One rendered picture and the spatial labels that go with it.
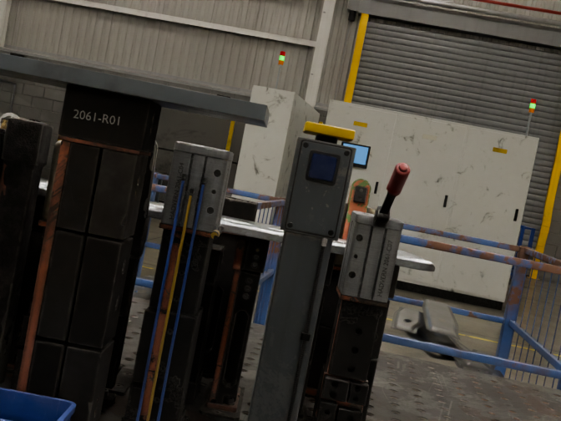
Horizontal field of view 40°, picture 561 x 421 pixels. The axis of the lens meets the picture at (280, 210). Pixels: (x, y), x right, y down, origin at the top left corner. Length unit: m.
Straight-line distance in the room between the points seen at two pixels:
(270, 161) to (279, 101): 0.70
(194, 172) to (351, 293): 0.27
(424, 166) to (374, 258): 7.97
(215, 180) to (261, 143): 8.02
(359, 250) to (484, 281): 8.12
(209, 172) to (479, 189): 8.11
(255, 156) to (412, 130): 1.83
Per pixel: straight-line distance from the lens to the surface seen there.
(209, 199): 1.07
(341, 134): 0.92
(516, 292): 4.19
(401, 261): 1.21
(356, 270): 1.08
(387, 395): 1.60
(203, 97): 0.88
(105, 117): 0.93
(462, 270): 9.13
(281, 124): 9.06
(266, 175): 9.05
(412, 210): 9.03
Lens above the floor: 1.10
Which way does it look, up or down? 3 degrees down
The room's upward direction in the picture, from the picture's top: 11 degrees clockwise
